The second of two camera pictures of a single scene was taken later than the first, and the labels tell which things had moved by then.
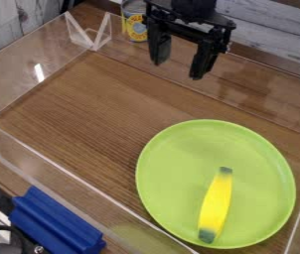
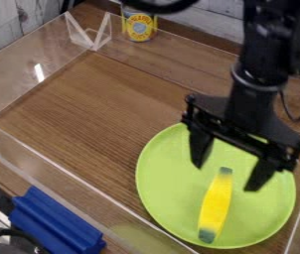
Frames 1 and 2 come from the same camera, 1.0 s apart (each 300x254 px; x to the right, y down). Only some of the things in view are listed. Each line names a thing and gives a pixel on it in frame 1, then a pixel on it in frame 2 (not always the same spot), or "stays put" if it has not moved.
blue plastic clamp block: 51,228 stays put
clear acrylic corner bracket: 79,36 stays put
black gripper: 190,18 → 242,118
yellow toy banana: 215,205 stays put
